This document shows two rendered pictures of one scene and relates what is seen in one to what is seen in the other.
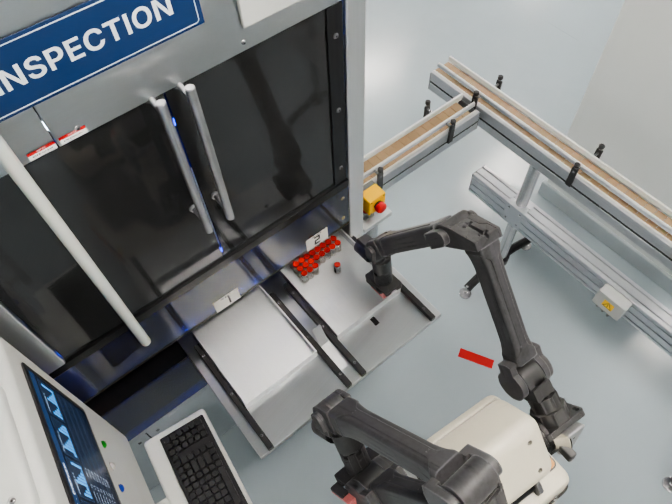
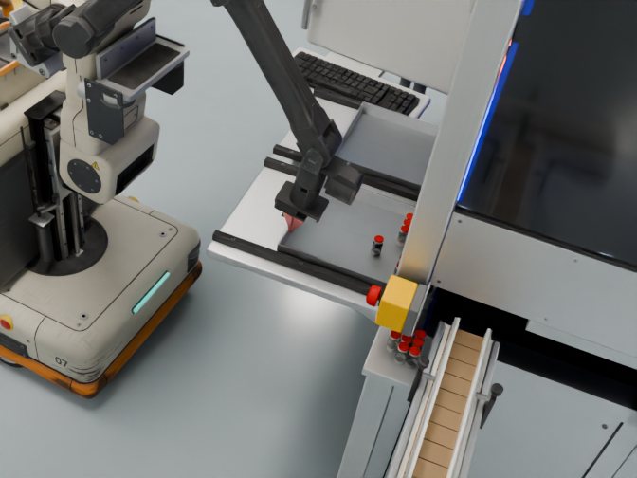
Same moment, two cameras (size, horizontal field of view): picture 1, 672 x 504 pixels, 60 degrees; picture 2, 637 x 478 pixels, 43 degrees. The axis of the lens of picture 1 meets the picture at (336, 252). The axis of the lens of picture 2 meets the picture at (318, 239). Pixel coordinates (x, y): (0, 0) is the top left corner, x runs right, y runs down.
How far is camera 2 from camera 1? 211 cm
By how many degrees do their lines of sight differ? 73
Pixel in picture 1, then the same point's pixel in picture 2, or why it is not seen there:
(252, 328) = (418, 168)
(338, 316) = (335, 206)
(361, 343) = not seen: hidden behind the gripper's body
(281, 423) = not seen: hidden behind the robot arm
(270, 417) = (334, 112)
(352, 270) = (357, 260)
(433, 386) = not seen: outside the picture
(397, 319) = (261, 225)
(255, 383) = (371, 129)
